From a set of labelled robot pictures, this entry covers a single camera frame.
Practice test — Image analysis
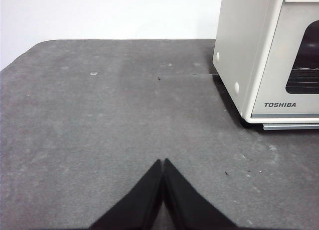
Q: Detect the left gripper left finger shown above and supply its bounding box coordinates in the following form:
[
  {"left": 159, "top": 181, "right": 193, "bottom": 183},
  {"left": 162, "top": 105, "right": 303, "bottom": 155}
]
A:
[{"left": 90, "top": 159, "right": 164, "bottom": 230}]

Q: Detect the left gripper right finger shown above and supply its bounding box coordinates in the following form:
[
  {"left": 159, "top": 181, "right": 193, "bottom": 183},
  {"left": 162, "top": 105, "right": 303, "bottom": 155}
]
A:
[{"left": 163, "top": 158, "right": 239, "bottom": 230}]

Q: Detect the cream toaster oven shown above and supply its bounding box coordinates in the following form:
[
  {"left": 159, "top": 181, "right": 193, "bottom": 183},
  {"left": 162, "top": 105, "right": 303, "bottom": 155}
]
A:
[{"left": 212, "top": 0, "right": 319, "bottom": 131}]

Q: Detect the metal crumb tray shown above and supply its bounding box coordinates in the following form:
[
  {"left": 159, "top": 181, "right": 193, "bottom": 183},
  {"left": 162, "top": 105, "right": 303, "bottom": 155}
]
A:
[{"left": 261, "top": 123, "right": 319, "bottom": 131}]

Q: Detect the wire oven rack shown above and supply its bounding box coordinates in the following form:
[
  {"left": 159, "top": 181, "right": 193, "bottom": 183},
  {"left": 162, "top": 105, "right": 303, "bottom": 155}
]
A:
[{"left": 286, "top": 67, "right": 319, "bottom": 89}]

